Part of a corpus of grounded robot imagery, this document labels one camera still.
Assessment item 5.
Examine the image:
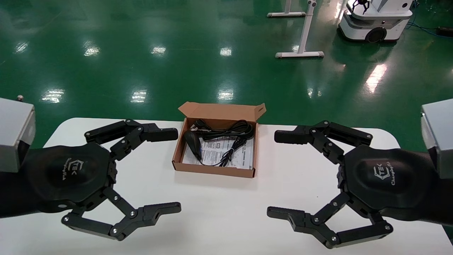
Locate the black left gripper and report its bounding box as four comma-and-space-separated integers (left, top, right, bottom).
24, 119, 182, 242

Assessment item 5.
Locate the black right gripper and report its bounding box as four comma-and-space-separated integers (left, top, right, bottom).
267, 120, 437, 249

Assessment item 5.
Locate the black wired computer mouse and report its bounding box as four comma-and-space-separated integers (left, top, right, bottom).
184, 130, 247, 168

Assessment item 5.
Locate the black power cable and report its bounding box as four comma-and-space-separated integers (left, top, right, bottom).
190, 119, 254, 142

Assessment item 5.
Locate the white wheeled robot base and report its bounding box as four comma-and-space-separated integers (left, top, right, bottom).
338, 0, 414, 43

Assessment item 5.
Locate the brown cardboard box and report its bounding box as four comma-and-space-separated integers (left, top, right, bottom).
172, 102, 266, 178

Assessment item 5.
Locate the white printed instruction sheet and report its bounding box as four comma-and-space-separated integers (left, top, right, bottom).
182, 136, 254, 170

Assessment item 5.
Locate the white T-foot table leg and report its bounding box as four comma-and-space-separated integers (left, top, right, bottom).
267, 0, 306, 18
275, 0, 325, 59

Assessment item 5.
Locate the black gripper of distant robot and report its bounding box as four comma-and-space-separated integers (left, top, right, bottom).
352, 0, 371, 14

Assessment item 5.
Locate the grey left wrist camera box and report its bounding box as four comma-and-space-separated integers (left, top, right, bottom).
0, 97, 36, 173

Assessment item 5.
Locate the blue floor cable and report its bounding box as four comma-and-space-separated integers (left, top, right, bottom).
406, 21, 453, 39

